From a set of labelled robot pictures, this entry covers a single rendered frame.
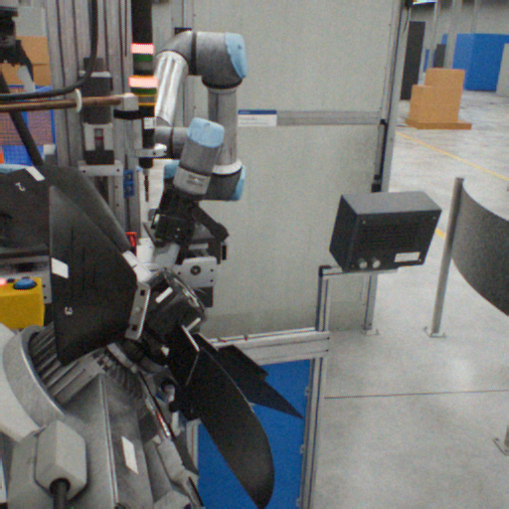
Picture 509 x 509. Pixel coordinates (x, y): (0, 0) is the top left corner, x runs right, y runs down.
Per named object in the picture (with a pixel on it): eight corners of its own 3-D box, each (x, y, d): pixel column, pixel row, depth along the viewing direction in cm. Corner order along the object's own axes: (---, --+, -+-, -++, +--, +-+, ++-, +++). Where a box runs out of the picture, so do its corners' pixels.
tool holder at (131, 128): (134, 160, 93) (132, 97, 90) (106, 154, 97) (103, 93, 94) (175, 153, 100) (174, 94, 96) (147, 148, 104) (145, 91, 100)
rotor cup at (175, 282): (161, 386, 95) (220, 334, 95) (98, 326, 91) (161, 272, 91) (157, 352, 109) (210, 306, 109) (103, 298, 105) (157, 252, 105)
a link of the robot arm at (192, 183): (206, 172, 131) (215, 180, 123) (200, 191, 132) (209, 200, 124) (174, 163, 128) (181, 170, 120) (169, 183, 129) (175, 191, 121)
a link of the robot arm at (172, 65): (154, 21, 159) (120, 131, 127) (194, 23, 159) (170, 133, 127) (159, 60, 168) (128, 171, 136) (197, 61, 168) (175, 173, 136)
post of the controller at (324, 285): (317, 333, 165) (323, 268, 158) (313, 328, 168) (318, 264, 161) (327, 331, 166) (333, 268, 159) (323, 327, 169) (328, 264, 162)
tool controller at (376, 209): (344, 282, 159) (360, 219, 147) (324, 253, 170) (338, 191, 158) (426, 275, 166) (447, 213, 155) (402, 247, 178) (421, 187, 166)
